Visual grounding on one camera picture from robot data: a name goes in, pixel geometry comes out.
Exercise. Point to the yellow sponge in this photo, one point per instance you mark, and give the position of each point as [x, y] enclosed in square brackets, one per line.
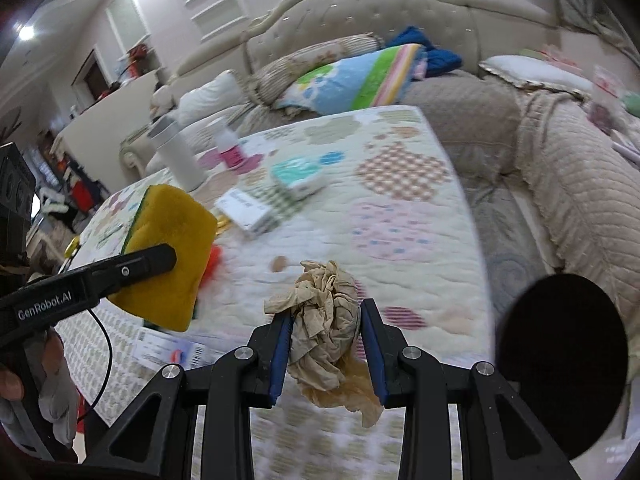
[170, 220]

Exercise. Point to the ceiling light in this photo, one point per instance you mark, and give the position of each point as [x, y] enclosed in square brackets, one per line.
[25, 32]

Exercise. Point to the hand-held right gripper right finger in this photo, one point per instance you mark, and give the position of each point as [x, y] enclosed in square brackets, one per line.
[372, 355]

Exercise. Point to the clear plastic bag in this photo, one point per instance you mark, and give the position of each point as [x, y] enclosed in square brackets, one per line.
[607, 95]

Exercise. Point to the beige floral bolster pillow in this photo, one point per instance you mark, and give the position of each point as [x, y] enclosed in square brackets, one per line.
[310, 57]

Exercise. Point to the blue cloth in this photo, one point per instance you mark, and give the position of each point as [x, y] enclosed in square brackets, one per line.
[425, 42]

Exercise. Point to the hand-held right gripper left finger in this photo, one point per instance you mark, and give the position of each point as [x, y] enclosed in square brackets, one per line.
[280, 355]

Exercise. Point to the grey patterned rug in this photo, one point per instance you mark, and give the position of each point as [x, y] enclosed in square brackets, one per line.
[505, 240]

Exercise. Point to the plain white pillow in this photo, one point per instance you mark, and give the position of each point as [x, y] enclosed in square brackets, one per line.
[210, 97]

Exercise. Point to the white flat box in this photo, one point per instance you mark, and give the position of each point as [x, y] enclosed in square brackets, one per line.
[245, 210]

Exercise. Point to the brown paper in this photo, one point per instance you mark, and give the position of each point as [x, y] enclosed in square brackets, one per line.
[325, 320]

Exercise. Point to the pink label bottle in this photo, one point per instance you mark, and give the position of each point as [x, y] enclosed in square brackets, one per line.
[231, 155]

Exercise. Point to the white thermos bottle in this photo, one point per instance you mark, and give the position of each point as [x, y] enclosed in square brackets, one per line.
[177, 160]

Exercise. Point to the striped colourful pillow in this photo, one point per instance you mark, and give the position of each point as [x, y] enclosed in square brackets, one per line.
[360, 80]

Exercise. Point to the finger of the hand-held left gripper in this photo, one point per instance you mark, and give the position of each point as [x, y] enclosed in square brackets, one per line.
[135, 267]

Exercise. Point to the white pillow with trim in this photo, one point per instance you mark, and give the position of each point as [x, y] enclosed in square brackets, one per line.
[530, 72]

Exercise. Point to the black bin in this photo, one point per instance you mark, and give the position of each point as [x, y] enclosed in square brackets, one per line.
[560, 360]

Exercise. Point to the beige tufted sofa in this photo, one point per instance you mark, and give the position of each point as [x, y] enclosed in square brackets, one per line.
[350, 15]

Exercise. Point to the orange wrapper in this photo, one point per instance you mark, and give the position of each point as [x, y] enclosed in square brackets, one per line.
[215, 260]

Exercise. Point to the white printed paper packet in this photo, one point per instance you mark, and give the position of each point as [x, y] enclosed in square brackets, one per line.
[165, 350]

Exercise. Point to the quilted patchwork table blanket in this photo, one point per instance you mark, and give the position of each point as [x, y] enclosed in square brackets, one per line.
[400, 240]

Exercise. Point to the small yellow object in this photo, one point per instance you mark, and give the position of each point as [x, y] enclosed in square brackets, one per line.
[72, 247]

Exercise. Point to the teal white small box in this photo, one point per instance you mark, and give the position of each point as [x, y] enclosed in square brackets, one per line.
[295, 172]

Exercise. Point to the person's left hand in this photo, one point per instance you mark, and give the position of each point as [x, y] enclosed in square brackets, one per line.
[55, 390]

